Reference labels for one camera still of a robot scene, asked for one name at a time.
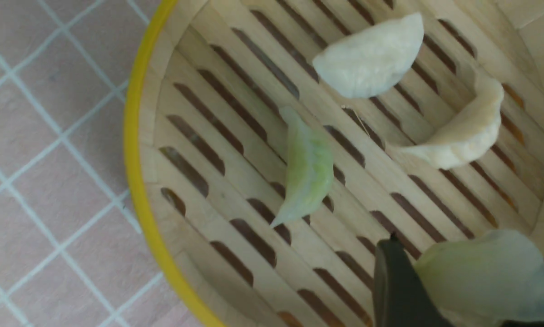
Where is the pink checked tablecloth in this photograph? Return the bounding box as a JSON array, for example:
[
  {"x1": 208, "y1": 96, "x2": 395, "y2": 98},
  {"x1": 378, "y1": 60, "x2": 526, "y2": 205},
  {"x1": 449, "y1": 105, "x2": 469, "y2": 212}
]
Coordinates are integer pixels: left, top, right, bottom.
[{"x1": 0, "y1": 0, "x2": 200, "y2": 327}]

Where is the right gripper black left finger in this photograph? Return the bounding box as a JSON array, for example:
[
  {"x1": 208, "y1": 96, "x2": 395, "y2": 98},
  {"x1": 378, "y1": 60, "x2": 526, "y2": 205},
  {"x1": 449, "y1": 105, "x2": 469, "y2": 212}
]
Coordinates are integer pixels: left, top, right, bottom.
[{"x1": 372, "y1": 234, "x2": 452, "y2": 327}]

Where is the pale green dumpling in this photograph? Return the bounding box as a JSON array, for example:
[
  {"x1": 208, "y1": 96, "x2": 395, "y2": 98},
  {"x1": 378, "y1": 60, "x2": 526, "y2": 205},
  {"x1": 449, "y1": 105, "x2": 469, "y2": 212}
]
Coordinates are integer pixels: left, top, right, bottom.
[{"x1": 413, "y1": 229, "x2": 544, "y2": 327}]

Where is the bamboo steamer tray yellow rim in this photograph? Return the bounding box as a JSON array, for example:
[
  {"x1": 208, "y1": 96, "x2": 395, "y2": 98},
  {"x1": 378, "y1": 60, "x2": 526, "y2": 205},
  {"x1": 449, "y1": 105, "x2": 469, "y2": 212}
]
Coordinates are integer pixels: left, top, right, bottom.
[{"x1": 124, "y1": 0, "x2": 544, "y2": 327}]

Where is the green tinted dumpling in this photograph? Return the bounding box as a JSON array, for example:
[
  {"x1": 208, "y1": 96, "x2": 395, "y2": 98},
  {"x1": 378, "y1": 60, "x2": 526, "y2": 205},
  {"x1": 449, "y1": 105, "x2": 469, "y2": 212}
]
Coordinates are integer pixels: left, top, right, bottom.
[{"x1": 270, "y1": 106, "x2": 334, "y2": 228}]

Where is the white pleated dumpling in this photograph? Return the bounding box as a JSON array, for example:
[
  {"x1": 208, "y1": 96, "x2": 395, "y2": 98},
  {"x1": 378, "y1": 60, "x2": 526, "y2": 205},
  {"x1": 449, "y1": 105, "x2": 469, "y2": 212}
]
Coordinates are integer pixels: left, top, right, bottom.
[{"x1": 312, "y1": 12, "x2": 425, "y2": 99}]

